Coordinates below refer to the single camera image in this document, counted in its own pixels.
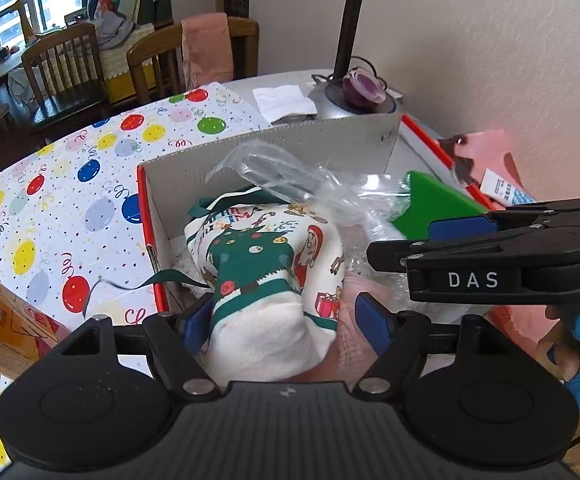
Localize grey clothing pile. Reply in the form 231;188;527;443
93;12;137;52

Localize green sponge block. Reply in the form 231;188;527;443
388;170;494;239

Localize grey desk lamp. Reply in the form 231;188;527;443
306;0;439;121

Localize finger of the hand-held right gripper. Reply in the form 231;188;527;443
366;225;580;304
427;198;580;242

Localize balloon print tablecloth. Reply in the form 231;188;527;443
0;81;274;480

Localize clear plastic bag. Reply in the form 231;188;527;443
204;140;412;273

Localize white tissue paper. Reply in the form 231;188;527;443
252;84;319;124

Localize pink towel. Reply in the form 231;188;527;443
180;12;235;92

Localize white cloth bag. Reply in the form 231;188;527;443
8;67;39;104

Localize round wooden table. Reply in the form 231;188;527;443
0;57;27;92

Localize white and blue tube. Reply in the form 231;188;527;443
480;168;539;207

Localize wooden chair with dark seat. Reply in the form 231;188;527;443
21;22;114;137

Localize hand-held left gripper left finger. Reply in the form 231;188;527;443
70;302;222;402

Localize purple tape roll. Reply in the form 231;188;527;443
342;68;389;109

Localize christmas tree sock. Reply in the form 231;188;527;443
84;197;347;384

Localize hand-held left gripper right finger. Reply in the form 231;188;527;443
352;292;502;402

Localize sofa with cream cover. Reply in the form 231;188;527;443
89;0;177;102

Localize red and white cardboard box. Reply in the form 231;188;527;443
136;112;502;322

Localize orange bottle with white cap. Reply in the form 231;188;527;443
0;262;74;382

